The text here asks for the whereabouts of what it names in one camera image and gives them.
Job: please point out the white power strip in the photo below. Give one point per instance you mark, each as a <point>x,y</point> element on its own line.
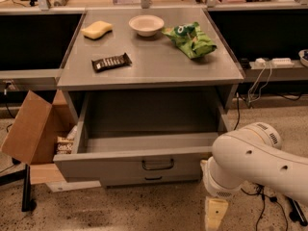
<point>276,63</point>

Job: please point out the grey middle drawer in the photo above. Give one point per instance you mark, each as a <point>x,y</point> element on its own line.
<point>130,181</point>

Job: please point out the dark candy bar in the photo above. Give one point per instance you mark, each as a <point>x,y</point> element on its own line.
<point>111,63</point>

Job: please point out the black stand leg left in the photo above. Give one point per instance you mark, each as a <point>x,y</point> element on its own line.
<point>28,204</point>

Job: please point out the white bowl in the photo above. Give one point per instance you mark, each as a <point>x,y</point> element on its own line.
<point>146,25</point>

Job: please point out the black stand leg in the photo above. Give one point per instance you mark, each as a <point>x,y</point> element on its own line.
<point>296,213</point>
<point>28,204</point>

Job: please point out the grey drawer cabinet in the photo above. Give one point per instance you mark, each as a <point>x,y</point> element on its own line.
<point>157,65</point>

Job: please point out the green chip bag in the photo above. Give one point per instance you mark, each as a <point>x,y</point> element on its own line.
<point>190,39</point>

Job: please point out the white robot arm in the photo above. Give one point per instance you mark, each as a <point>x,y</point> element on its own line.
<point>253,153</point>

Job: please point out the snack package in box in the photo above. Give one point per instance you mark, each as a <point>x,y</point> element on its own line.
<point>64,145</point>

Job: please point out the grey drawer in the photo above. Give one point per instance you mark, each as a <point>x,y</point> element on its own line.
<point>124,134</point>
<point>130,181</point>

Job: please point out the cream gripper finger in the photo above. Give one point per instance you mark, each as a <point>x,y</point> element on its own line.
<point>203,165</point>
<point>215,210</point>

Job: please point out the yellow sponge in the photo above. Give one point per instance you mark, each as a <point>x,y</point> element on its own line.
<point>97,29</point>

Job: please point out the brown cardboard box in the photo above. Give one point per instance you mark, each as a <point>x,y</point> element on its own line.
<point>32,139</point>

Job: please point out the grey top drawer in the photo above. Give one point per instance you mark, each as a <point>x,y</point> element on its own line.
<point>124,134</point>

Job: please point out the black stand leg right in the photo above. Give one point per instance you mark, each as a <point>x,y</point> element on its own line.
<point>296,213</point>

